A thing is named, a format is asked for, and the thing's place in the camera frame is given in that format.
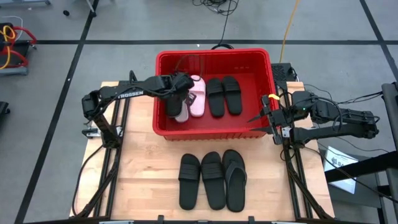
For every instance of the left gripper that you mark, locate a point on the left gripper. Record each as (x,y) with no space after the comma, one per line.
(182,84)

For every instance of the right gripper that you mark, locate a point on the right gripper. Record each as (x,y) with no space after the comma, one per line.
(280,119)

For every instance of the pink foam slide sandal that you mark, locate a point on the pink foam slide sandal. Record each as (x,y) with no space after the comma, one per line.
(183,116)
(197,96)

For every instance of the black flip-flop sandal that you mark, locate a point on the black flip-flop sandal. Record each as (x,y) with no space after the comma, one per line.
(174,107)
(234,196)

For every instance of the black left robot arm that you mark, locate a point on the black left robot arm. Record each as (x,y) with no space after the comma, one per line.
(133,90)

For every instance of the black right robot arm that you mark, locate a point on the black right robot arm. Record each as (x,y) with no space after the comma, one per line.
(342,130)

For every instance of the red plastic bin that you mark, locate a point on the red plastic bin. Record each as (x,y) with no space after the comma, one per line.
(217,127)

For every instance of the yellow tag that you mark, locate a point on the yellow tag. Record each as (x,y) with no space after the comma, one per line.
(274,96)

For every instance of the black vented box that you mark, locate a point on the black vented box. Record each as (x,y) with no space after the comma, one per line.
(281,73)

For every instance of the white printed sign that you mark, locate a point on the white printed sign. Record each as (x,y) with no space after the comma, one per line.
(340,168)

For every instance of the black metal beam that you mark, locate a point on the black metal beam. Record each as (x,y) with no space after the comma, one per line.
(367,166)

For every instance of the black stand leg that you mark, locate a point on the black stand leg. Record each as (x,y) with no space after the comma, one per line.
(91,9)

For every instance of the black caster wheel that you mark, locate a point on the black caster wheel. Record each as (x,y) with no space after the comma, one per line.
(66,13)

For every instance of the red-framed cart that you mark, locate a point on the red-framed cart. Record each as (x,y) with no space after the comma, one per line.
(18,57)

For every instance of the grey metal base bar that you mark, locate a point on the grey metal base bar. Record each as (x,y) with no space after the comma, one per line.
(25,2)

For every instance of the black metal frame rails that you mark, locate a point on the black metal frame rails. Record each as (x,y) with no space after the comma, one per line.
(297,205)
(109,202)

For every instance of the black frame rail with brackets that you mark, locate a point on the black frame rail with brackets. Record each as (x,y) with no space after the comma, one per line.
(199,221)

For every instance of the grey metal post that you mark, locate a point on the grey metal post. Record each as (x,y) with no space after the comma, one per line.
(390,102)

